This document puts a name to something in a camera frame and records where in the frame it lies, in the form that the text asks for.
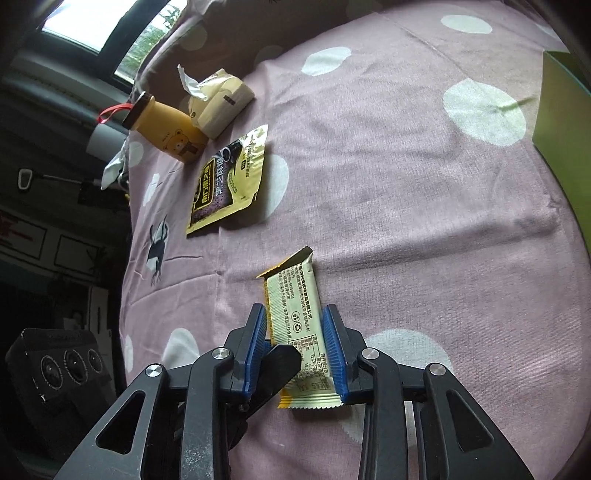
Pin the pink polka dot blanket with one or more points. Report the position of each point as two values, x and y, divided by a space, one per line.
392 207

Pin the white roll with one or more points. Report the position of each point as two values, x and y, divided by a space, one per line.
101 138

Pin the black and gold packet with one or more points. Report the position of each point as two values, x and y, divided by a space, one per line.
226 184

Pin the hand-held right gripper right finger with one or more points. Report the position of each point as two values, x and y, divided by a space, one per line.
334 355

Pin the green cardboard box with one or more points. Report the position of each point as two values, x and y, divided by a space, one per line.
561 115

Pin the pale yellow snack bar packet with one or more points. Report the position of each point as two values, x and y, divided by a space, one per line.
295 304

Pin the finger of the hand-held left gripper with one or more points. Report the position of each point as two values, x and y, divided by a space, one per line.
277 369

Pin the grey plastic bag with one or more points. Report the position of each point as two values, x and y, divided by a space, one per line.
115 168

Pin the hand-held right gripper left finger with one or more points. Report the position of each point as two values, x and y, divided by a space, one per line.
255 350

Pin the yellow bear print bottle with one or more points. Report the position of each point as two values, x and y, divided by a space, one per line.
166 127

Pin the pale yellow tissue pack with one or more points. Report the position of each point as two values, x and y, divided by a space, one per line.
221 101

